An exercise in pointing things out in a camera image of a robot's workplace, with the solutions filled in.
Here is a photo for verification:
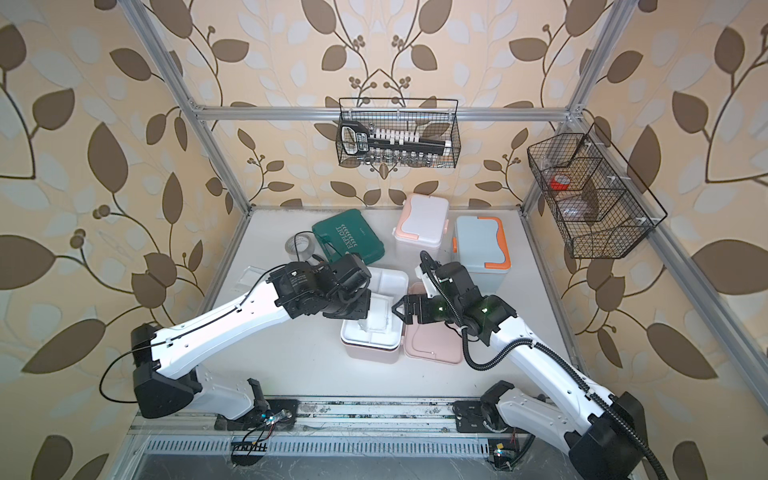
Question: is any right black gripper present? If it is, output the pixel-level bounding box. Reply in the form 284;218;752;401
393;292;463;323

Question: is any pink first aid box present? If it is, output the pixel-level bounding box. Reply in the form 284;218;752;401
342;284;463;364

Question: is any white box pink trim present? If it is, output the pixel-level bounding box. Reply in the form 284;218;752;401
393;193;450;256

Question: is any blue box orange trim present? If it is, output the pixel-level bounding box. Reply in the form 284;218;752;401
453;215;511;294

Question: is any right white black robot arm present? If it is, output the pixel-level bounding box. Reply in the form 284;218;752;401
392;252;660;479

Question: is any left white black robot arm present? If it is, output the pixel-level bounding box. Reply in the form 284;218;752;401
131;254;372;420

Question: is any green plastic tool case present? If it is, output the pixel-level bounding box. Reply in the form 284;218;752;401
312;209;385;265

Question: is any red tape roll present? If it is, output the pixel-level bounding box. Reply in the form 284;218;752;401
549;174;571;192

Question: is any grey duct tape roll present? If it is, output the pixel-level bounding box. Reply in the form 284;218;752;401
285;231;315;262

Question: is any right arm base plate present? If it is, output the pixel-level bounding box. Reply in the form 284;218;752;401
451;381;521;434

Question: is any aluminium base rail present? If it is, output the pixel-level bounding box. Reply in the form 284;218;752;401
128;396;458;436

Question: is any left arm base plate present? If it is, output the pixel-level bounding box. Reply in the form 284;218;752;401
214;378;300;431

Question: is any black socket set rail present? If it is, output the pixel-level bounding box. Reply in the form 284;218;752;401
338;122;453;156

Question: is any back wire basket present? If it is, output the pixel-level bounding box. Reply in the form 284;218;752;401
335;96;461;169

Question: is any wire basket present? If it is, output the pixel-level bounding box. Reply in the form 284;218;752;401
335;96;461;169
527;123;668;260

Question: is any right wire basket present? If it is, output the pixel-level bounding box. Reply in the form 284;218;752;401
527;123;668;260

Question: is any black corrugated cable conduit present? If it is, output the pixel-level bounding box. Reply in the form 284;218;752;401
418;250;670;480

